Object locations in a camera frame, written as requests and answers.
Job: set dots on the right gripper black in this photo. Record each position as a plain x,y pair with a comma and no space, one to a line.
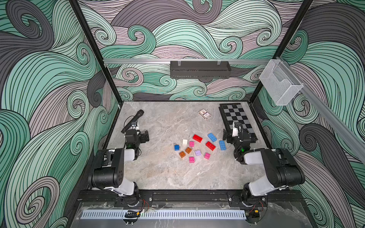
235,137

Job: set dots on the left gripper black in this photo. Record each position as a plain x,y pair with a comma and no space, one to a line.
132,129

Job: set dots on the red lego brick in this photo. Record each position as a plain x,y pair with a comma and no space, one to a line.
211,146
197,138

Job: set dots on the lilac lego brick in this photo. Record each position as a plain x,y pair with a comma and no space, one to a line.
197,152

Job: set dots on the small blue lego brick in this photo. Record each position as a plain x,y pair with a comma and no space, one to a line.
176,147

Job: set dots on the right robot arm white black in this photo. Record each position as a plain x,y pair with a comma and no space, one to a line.
281,169

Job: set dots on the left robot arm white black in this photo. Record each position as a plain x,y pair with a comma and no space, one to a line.
107,172

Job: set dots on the light blue lego brick right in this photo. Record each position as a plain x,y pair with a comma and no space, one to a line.
222,145

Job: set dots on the light blue lego brick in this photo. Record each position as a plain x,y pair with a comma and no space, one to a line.
222,145
212,137

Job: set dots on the light blue lego brick upper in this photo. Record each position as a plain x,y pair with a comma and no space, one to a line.
212,137

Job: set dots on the pink lego brick right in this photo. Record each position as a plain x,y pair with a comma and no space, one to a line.
207,156

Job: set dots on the orange lego brick lower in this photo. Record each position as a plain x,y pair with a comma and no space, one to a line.
182,154

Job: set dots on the orange lego brick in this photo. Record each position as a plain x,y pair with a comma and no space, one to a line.
182,154
188,150

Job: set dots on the orange lego brick upper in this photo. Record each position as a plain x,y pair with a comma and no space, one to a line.
188,150

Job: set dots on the pink lego brick lower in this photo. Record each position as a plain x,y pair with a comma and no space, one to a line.
192,159

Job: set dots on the black microphone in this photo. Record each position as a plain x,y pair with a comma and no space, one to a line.
134,119

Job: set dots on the black grey chessboard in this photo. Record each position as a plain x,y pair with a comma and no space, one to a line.
234,112

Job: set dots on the playing card box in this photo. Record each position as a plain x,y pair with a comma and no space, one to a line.
204,114

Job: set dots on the clear plastic wall bin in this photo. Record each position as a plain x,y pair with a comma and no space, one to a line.
280,82

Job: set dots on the black wall tray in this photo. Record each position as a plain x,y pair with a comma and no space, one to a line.
200,70

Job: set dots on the aluminium rail back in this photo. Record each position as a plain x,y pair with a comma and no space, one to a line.
167,61

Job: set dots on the aluminium rail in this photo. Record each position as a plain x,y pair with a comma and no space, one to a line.
351,140
167,61

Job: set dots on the white slotted cable duct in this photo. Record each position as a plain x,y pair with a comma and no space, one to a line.
167,214

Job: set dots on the aluminium rail right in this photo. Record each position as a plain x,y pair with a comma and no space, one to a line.
351,140

